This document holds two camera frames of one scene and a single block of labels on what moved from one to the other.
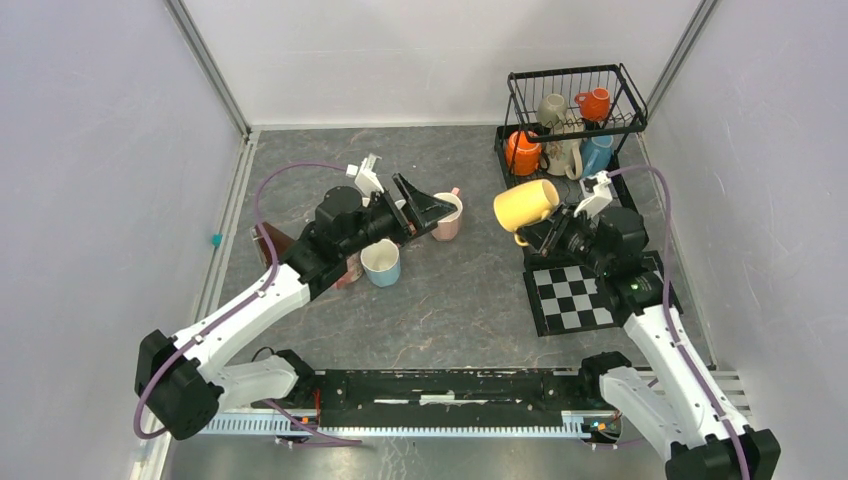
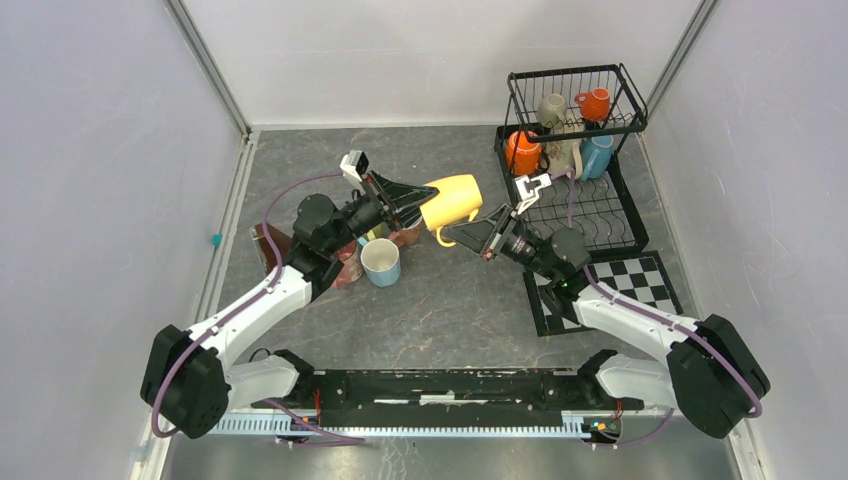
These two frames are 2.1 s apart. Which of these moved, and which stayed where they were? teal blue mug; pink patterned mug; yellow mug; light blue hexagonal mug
Moved: yellow mug
Stayed: light blue hexagonal mug; teal blue mug; pink patterned mug
